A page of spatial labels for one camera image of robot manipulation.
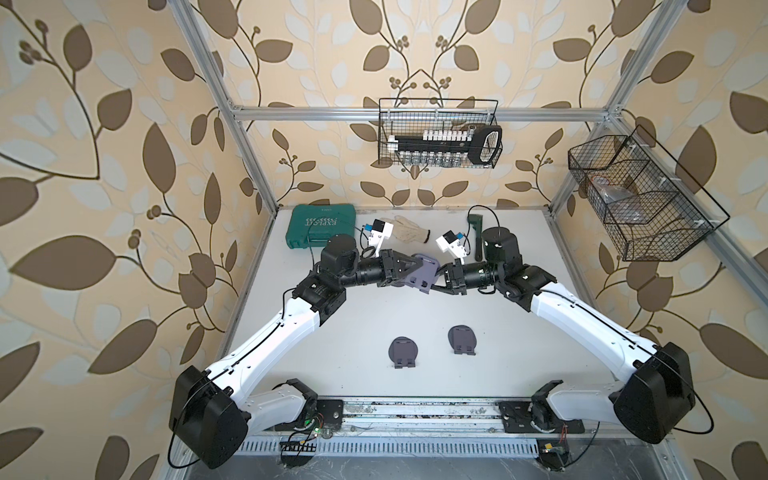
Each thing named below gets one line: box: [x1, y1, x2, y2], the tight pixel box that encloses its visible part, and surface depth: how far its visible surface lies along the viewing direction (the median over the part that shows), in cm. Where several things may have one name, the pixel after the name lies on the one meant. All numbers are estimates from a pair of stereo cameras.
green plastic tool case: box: [285, 204, 356, 249], surface depth 114 cm
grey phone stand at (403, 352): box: [388, 336, 419, 369], surface depth 86 cm
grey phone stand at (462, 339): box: [448, 325, 477, 355], surface depth 88 cm
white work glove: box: [380, 215, 431, 244], surface depth 117 cm
